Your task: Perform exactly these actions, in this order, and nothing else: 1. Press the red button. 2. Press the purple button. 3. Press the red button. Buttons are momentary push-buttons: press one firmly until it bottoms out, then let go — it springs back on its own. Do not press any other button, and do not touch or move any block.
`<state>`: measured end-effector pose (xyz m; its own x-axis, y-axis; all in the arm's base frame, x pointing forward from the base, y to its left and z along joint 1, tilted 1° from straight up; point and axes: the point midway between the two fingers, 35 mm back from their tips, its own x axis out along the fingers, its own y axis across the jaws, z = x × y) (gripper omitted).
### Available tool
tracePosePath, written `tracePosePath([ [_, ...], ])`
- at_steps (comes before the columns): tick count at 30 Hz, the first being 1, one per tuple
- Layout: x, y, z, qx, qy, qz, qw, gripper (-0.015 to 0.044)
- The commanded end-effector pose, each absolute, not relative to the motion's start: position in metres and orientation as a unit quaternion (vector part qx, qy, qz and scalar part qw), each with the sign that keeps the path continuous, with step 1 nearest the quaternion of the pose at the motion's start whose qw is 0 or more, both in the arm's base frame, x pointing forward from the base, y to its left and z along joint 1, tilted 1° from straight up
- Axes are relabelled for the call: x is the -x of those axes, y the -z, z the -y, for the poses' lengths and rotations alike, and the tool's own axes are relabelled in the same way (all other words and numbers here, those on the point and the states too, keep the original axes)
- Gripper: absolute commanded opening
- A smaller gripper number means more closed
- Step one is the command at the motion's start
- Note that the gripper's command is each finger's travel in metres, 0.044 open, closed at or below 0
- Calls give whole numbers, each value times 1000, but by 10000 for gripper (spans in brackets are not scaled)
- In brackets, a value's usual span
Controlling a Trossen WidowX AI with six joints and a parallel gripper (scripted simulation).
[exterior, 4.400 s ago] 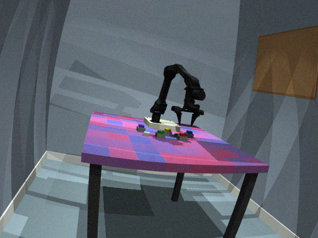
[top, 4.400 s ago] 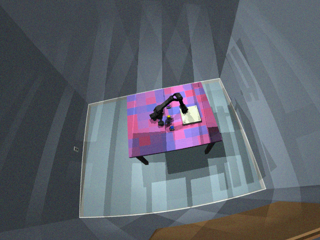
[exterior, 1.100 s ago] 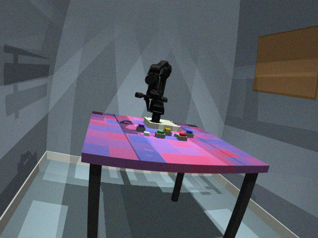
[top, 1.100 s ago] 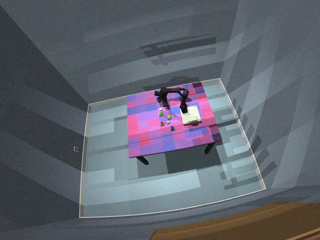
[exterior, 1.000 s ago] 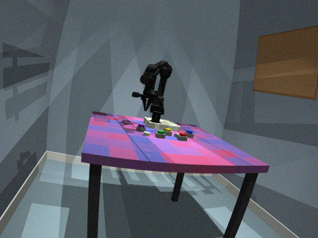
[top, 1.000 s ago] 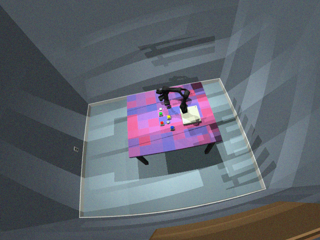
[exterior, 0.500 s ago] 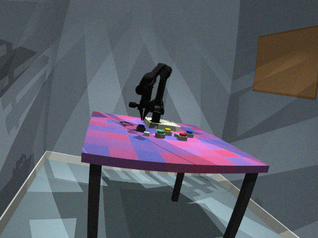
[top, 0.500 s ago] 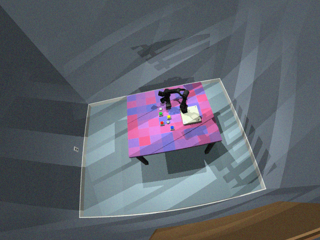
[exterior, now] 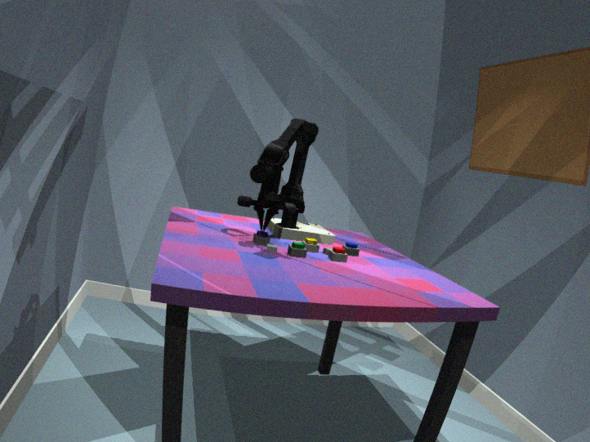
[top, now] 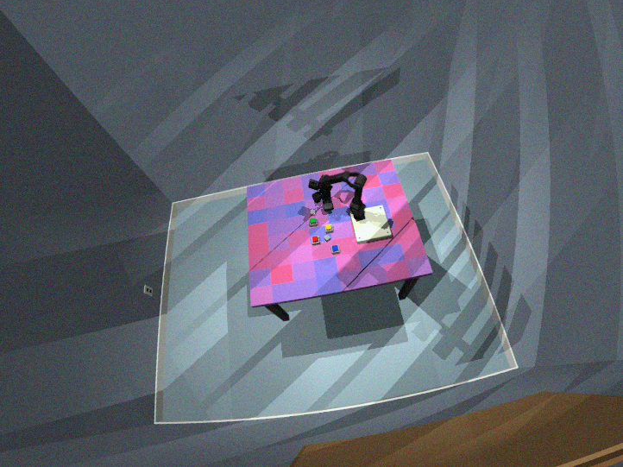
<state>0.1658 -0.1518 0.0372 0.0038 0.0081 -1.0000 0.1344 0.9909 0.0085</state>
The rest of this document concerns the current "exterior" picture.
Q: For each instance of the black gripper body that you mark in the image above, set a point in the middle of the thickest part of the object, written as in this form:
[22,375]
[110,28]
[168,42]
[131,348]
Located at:
[247,201]

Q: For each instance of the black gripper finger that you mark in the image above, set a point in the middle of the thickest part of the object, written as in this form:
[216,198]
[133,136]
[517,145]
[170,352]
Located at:
[260,214]
[269,215]

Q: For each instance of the red button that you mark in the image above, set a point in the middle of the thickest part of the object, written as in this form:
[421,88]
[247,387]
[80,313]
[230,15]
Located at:
[338,254]

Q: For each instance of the yellow button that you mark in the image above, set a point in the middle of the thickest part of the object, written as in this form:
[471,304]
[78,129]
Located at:
[311,245]

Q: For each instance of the blue button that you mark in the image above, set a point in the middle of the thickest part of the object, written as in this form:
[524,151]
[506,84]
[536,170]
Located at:
[351,249]

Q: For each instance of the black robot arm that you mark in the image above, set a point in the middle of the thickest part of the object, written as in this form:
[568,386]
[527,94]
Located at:
[269,168]

